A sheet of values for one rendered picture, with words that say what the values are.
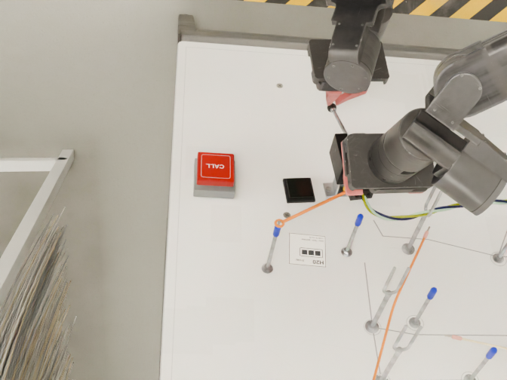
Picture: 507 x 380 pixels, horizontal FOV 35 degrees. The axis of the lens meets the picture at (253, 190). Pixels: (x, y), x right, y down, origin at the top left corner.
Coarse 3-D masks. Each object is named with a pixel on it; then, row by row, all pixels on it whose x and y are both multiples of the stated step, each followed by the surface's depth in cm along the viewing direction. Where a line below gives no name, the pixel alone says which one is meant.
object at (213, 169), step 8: (200, 152) 109; (208, 152) 110; (200, 160) 109; (208, 160) 109; (216, 160) 109; (224, 160) 109; (232, 160) 109; (200, 168) 108; (208, 168) 108; (216, 168) 108; (224, 168) 108; (232, 168) 108; (200, 176) 107; (208, 176) 107; (216, 176) 107; (224, 176) 107; (232, 176) 107; (200, 184) 107; (208, 184) 107; (216, 184) 107; (224, 184) 107; (232, 184) 107
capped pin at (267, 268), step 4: (276, 228) 96; (280, 228) 96; (276, 232) 96; (276, 236) 97; (272, 240) 98; (276, 240) 98; (272, 244) 99; (272, 248) 99; (272, 252) 100; (268, 260) 102; (264, 264) 104; (268, 264) 102; (264, 268) 103; (268, 268) 103; (272, 268) 103; (264, 272) 103; (268, 272) 103
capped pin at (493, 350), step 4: (492, 348) 91; (496, 348) 91; (488, 352) 91; (492, 352) 90; (496, 352) 91; (488, 356) 91; (492, 356) 91; (484, 360) 93; (480, 364) 94; (484, 364) 93; (480, 368) 94; (476, 372) 95; (464, 376) 97; (468, 376) 97; (472, 376) 96
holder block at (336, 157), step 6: (336, 138) 106; (342, 138) 106; (336, 144) 106; (330, 150) 109; (336, 150) 106; (330, 156) 109; (336, 156) 106; (336, 162) 106; (342, 162) 104; (336, 168) 106; (342, 168) 104; (336, 174) 106; (342, 174) 105; (336, 180) 107; (342, 180) 106
